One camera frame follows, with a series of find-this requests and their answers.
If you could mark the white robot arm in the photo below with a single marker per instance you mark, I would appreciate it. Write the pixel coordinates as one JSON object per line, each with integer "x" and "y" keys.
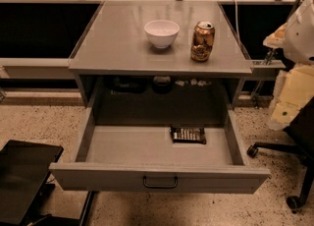
{"x": 295, "y": 88}

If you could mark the black drawer handle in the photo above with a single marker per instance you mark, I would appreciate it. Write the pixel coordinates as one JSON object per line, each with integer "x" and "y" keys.
{"x": 160, "y": 183}

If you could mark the grey counter cabinet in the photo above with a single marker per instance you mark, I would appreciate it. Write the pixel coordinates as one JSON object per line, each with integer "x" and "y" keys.
{"x": 116, "y": 43}

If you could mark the rxbar chocolate wrapper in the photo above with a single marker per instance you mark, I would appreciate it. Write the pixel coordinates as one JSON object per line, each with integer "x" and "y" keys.
{"x": 188, "y": 135}

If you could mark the black tablet screen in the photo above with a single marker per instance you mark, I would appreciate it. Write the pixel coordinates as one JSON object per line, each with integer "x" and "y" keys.
{"x": 24, "y": 169}

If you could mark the black office chair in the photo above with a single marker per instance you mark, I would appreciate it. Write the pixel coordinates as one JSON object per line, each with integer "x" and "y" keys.
{"x": 301, "y": 130}

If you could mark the white ceramic bowl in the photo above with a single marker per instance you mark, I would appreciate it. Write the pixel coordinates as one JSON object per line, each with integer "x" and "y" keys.
{"x": 161, "y": 33}

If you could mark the gold soda can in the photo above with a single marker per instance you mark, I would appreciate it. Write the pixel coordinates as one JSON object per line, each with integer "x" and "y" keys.
{"x": 202, "y": 41}

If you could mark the grey open top drawer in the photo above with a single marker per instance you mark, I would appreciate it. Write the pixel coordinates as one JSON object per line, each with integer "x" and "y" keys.
{"x": 113, "y": 158}

